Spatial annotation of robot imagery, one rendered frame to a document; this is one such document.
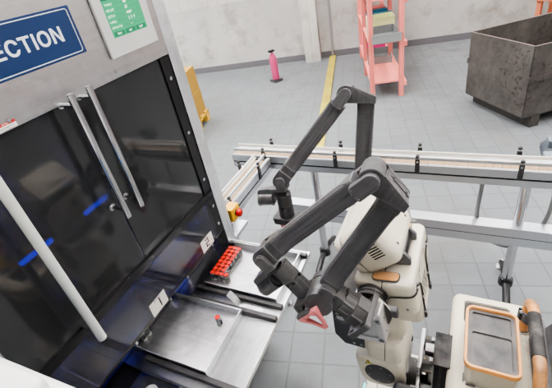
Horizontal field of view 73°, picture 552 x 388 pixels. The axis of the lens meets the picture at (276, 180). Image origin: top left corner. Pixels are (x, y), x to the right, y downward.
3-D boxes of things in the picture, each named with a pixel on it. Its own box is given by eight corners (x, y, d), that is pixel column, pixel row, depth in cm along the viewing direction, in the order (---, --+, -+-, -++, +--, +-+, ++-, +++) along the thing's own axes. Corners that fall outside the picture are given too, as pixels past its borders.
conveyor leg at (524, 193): (496, 288, 227) (517, 185, 187) (495, 278, 234) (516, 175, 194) (513, 292, 224) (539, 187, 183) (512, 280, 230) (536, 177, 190)
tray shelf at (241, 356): (126, 365, 137) (124, 362, 136) (221, 239, 189) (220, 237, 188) (237, 409, 117) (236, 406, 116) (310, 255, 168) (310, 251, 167)
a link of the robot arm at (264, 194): (283, 177, 133) (288, 172, 141) (253, 179, 136) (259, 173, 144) (287, 209, 136) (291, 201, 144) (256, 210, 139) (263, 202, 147)
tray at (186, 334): (133, 350, 140) (130, 344, 138) (174, 296, 159) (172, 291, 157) (208, 377, 125) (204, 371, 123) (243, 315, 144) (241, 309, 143)
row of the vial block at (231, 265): (220, 282, 161) (218, 274, 158) (240, 253, 174) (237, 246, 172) (224, 283, 160) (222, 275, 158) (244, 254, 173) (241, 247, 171)
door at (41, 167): (27, 382, 97) (-144, 201, 67) (144, 258, 132) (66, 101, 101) (29, 382, 97) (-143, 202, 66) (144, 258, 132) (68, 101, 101)
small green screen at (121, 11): (111, 60, 111) (79, -19, 100) (156, 40, 127) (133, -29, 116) (113, 59, 110) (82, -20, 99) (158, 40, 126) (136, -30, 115)
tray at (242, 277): (206, 287, 160) (204, 281, 158) (235, 247, 179) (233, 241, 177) (277, 305, 146) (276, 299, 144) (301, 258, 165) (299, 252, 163)
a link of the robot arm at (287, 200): (288, 195, 135) (291, 186, 140) (270, 195, 137) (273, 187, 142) (292, 210, 139) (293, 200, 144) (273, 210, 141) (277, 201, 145)
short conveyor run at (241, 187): (221, 240, 191) (213, 216, 183) (197, 236, 198) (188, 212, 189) (274, 170, 242) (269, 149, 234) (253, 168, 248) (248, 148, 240)
